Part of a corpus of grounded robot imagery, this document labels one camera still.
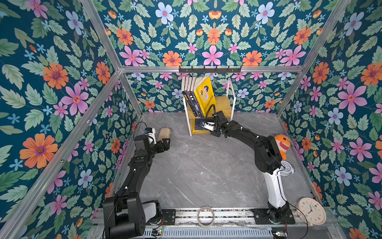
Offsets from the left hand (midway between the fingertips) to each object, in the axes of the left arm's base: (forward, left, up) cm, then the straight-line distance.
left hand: (165, 136), depth 84 cm
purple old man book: (+12, -19, +16) cm, 28 cm away
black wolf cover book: (+12, -16, +18) cm, 27 cm away
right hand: (+14, -30, -8) cm, 34 cm away
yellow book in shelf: (+14, -17, -12) cm, 25 cm away
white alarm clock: (-18, -72, -14) cm, 76 cm away
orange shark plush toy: (-3, -73, -9) cm, 73 cm away
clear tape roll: (-39, -25, -17) cm, 49 cm away
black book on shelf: (+13, -14, +18) cm, 26 cm away
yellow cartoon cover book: (+17, -25, +14) cm, 33 cm away
